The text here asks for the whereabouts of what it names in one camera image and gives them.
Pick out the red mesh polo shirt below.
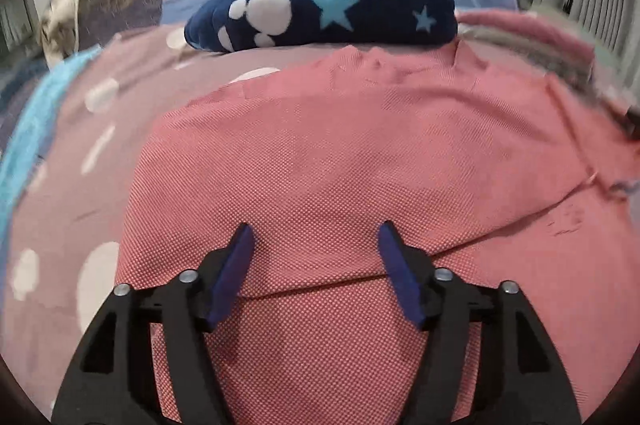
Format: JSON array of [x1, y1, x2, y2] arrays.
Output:
[[117, 42, 639, 424]]

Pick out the stack of folded clothes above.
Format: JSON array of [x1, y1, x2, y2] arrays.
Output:
[[456, 8, 616, 94]]

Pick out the mauve polka dot bedsheet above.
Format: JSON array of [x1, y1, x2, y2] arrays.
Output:
[[0, 7, 640, 375]]

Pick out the light blue blanket edge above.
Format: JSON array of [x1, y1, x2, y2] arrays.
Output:
[[1, 45, 102, 260]]

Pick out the navy star fleece garment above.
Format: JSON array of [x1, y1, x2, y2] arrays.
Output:
[[184, 0, 458, 52]]

